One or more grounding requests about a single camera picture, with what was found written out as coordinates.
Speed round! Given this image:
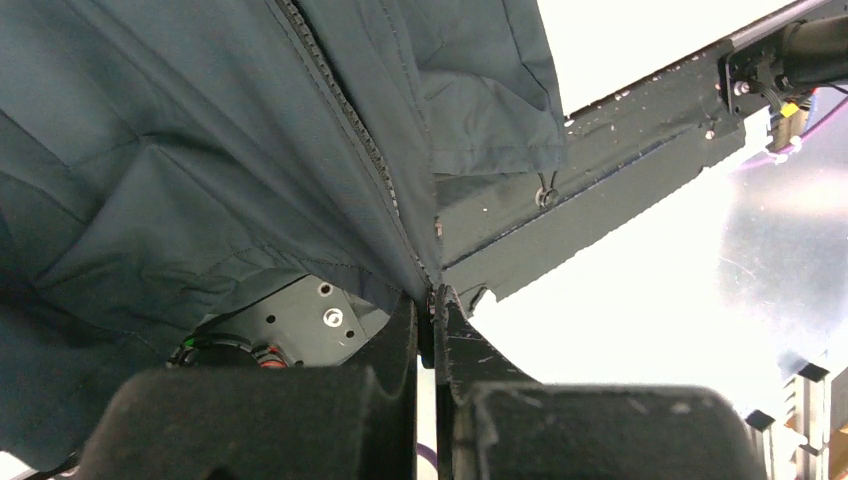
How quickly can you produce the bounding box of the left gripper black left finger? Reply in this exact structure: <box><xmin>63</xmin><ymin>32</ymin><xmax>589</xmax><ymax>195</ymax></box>
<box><xmin>78</xmin><ymin>297</ymin><xmax>418</xmax><ymax>479</ymax></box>

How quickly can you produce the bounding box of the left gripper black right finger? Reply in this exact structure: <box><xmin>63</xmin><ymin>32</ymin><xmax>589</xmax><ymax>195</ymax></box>
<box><xmin>431</xmin><ymin>285</ymin><xmax>766</xmax><ymax>479</ymax></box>

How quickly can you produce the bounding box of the grey black gradient hooded jacket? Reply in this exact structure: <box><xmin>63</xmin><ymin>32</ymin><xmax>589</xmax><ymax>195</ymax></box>
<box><xmin>1</xmin><ymin>1</ymin><xmax>565</xmax><ymax>469</ymax></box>

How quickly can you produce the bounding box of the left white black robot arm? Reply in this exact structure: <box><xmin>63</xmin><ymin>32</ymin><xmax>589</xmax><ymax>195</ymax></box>
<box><xmin>78</xmin><ymin>277</ymin><xmax>766</xmax><ymax>479</ymax></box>

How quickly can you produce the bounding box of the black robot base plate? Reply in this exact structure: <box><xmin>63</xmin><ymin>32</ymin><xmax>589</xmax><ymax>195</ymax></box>
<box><xmin>440</xmin><ymin>1</ymin><xmax>847</xmax><ymax>311</ymax></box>

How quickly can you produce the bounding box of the aluminium frame rail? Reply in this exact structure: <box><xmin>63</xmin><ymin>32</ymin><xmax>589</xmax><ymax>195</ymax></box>
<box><xmin>745</xmin><ymin>363</ymin><xmax>847</xmax><ymax>479</ymax></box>

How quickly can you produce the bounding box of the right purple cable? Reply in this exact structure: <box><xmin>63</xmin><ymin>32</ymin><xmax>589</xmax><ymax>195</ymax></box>
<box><xmin>735</xmin><ymin>95</ymin><xmax>848</xmax><ymax>172</ymax></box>

